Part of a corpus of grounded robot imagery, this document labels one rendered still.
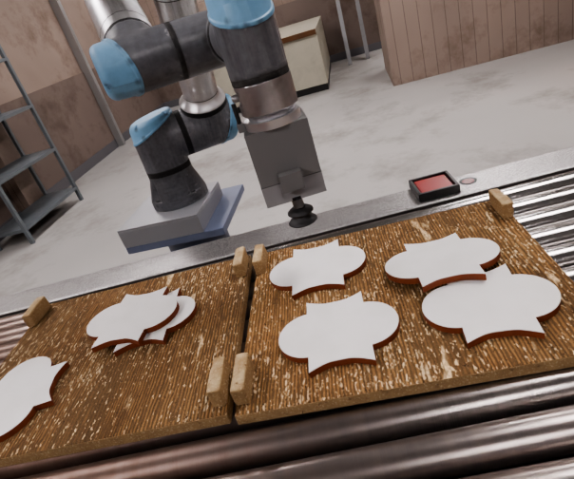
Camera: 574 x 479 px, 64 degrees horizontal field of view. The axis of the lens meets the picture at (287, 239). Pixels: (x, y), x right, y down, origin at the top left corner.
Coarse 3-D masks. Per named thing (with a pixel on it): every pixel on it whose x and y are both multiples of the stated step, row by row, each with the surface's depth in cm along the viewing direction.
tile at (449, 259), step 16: (432, 240) 68; (448, 240) 66; (464, 240) 65; (480, 240) 64; (400, 256) 66; (416, 256) 65; (432, 256) 64; (448, 256) 63; (464, 256) 61; (480, 256) 60; (496, 256) 59; (400, 272) 62; (416, 272) 61; (432, 272) 60; (448, 272) 59; (464, 272) 58; (480, 272) 57
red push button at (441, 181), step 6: (426, 180) 90; (432, 180) 89; (438, 180) 88; (444, 180) 88; (420, 186) 88; (426, 186) 87; (432, 186) 87; (438, 186) 86; (444, 186) 85; (420, 192) 86
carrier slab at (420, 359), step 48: (384, 240) 74; (528, 240) 63; (384, 288) 63; (432, 288) 60; (432, 336) 53; (528, 336) 49; (288, 384) 53; (336, 384) 51; (384, 384) 49; (432, 384) 48
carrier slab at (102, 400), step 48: (144, 288) 82; (192, 288) 78; (240, 288) 73; (48, 336) 77; (192, 336) 66; (240, 336) 64; (96, 384) 63; (144, 384) 60; (192, 384) 57; (48, 432) 57; (96, 432) 55; (144, 432) 53
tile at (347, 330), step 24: (312, 312) 61; (336, 312) 60; (360, 312) 59; (384, 312) 57; (288, 336) 58; (312, 336) 57; (336, 336) 56; (360, 336) 55; (384, 336) 54; (312, 360) 54; (336, 360) 53; (360, 360) 52
